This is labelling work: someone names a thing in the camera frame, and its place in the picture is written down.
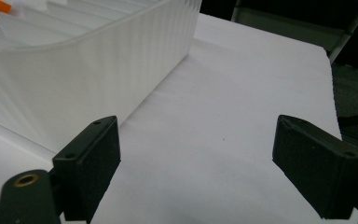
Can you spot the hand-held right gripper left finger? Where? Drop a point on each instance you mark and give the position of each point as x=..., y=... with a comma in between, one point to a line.
x=87, y=161

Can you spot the black stand leg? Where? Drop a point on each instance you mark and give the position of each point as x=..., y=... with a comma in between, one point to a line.
x=357, y=117

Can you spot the grey metal frame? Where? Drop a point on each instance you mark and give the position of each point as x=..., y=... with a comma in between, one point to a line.
x=295, y=26

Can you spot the white ribbed divided storage box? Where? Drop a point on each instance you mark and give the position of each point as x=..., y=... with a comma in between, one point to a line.
x=74, y=68

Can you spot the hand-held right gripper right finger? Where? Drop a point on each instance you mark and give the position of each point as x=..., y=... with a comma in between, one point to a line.
x=317, y=168

